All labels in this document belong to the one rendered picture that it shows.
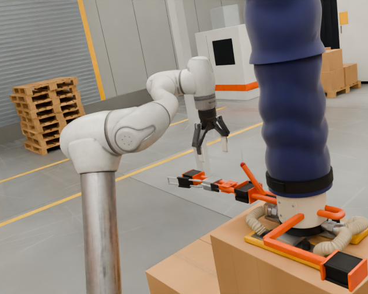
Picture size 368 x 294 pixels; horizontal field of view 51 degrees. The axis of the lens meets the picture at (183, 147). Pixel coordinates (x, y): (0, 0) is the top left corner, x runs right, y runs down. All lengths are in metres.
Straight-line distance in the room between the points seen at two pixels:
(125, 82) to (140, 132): 10.38
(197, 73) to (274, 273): 0.79
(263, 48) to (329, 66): 7.07
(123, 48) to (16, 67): 2.98
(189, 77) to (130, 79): 9.95
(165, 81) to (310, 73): 0.59
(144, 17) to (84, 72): 2.51
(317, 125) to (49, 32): 9.61
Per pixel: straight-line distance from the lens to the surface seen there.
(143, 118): 1.05
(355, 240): 1.47
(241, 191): 1.56
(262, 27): 1.22
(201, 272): 2.11
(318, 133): 1.30
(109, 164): 1.13
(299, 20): 1.21
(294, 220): 1.35
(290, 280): 1.37
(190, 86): 1.57
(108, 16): 11.36
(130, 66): 11.50
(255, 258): 1.45
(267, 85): 1.26
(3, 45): 10.27
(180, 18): 4.51
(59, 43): 10.62
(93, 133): 1.12
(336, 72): 8.42
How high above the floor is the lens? 1.73
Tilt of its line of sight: 16 degrees down
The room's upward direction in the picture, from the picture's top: 10 degrees counter-clockwise
